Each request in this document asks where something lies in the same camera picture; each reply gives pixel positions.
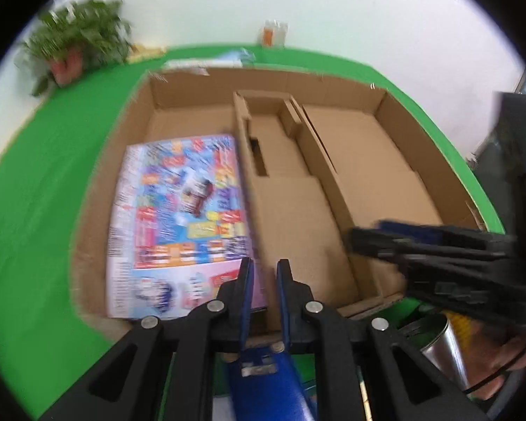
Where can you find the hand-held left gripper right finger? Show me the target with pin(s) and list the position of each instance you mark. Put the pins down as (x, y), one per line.
(284, 311)

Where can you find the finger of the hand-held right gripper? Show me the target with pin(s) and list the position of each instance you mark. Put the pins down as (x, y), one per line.
(421, 239)
(456, 291)

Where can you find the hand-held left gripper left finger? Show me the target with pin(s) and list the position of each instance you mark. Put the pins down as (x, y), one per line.
(247, 311)

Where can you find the metal can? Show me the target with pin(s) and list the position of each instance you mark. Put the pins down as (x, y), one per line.
(438, 351)

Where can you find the blue stapler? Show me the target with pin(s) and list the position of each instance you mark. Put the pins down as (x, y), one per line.
(263, 386)

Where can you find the brown cardboard box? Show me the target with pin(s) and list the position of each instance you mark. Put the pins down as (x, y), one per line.
(289, 210)

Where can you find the person's right hand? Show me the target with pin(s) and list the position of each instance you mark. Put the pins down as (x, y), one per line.
(491, 353)

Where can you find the dark grey furniture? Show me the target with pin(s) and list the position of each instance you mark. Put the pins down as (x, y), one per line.
(495, 184)

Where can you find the green tablecloth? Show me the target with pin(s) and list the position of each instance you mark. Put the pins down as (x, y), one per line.
(48, 184)

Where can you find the clear bottle orange label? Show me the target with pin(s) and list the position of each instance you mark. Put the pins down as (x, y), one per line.
(274, 33)

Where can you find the yellow packet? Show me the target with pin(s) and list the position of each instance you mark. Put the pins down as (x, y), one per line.
(147, 52)

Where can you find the green potted plant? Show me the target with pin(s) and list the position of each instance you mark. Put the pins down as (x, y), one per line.
(79, 30)

